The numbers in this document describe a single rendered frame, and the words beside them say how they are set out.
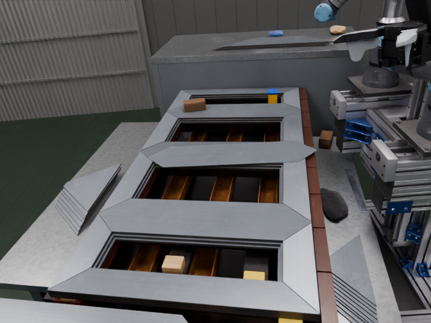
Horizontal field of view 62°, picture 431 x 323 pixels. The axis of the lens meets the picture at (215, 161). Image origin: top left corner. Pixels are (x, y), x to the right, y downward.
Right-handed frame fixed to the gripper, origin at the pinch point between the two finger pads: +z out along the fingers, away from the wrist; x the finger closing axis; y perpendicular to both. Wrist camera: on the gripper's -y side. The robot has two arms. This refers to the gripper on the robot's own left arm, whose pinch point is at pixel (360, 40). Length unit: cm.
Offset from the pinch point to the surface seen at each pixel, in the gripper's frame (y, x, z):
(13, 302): 55, 42, 80
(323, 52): 26, 116, -92
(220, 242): 59, 35, 21
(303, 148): 53, 64, -35
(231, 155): 51, 77, -6
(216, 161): 51, 76, 1
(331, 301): 63, 2, 6
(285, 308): 61, 5, 18
